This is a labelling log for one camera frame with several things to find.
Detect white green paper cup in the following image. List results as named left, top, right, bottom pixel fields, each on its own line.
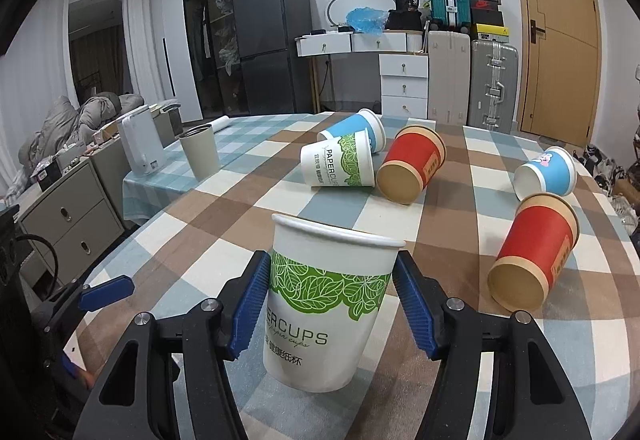
left=262, top=213, right=406, bottom=392

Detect red cup near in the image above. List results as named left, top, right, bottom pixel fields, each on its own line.
left=487, top=193, right=580, bottom=312

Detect red cup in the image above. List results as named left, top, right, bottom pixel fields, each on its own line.
left=487, top=193, right=580, bottom=312
left=376, top=125, right=447, bottom=205

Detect blue cup right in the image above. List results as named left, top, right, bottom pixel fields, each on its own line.
left=513, top=146, right=577, bottom=200

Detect blue cup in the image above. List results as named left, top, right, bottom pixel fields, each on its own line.
left=317, top=108, right=386, bottom=154
left=513, top=146, right=577, bottom=200

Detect red cup far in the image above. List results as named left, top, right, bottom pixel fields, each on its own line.
left=376, top=125, right=447, bottom=205

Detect blue cup far left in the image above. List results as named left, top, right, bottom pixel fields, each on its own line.
left=317, top=108, right=386, bottom=154

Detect left hand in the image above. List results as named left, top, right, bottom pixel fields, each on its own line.
left=76, top=366, right=96, bottom=390

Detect grey drawer cabinet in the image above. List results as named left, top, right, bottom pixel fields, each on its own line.
left=17, top=158, right=124, bottom=285

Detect white appliance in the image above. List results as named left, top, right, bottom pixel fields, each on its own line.
left=116, top=105, right=166, bottom=177

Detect grey clothes pile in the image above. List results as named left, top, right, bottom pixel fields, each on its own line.
left=18, top=92, right=144, bottom=175

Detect checkered tablecloth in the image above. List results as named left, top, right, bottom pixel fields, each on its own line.
left=78, top=115, right=639, bottom=439

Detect beige tumbler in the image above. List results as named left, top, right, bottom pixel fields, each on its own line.
left=178, top=123, right=220, bottom=182

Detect white curtain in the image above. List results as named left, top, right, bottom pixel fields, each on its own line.
left=0, top=0, right=79, bottom=191

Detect silver suitcase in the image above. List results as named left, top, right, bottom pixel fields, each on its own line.
left=468, top=40, right=518, bottom=133

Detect wooden door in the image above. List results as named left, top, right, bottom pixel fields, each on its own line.
left=518, top=0, right=601, bottom=146

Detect black refrigerator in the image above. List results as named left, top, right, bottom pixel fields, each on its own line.
left=233, top=0, right=312, bottom=115

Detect beige suitcase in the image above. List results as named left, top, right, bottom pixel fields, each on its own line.
left=427, top=31, right=471, bottom=126

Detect white dresser desk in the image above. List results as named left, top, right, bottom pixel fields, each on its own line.
left=296, top=30, right=428, bottom=119

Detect yellow box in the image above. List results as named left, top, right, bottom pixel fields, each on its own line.
left=474, top=24, right=510, bottom=44

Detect oval mirror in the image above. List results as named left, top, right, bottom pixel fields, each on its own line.
left=326, top=0, right=395, bottom=28

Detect blue plastic bag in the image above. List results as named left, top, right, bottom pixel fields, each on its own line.
left=345, top=7, right=388, bottom=34

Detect stacked shoe boxes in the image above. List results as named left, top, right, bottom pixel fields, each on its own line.
left=470, top=0, right=504, bottom=26

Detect black bag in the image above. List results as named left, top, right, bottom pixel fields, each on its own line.
left=385, top=0, right=423, bottom=31

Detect black cable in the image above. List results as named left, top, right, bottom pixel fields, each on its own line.
left=12, top=233, right=61, bottom=306

